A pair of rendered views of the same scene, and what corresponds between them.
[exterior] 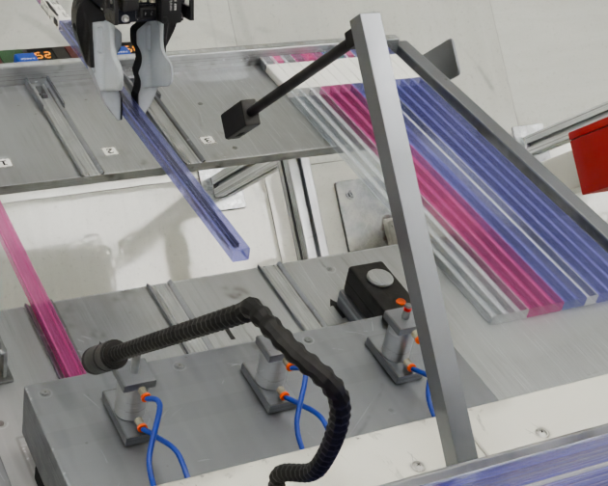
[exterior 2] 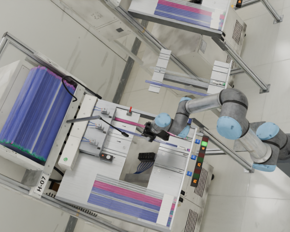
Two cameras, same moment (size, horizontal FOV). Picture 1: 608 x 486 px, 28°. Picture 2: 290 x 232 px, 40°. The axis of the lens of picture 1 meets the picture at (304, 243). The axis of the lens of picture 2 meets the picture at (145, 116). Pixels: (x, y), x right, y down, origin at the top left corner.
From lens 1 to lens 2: 236 cm
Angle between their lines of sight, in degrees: 74
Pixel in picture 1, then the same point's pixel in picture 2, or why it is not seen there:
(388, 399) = (89, 137)
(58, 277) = (225, 219)
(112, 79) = not seen: hidden behind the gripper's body
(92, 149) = (165, 151)
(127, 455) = (101, 109)
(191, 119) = (165, 172)
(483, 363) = (92, 166)
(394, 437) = (83, 130)
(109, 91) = not seen: hidden behind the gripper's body
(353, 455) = (84, 124)
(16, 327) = (134, 120)
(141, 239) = not seen: outside the picture
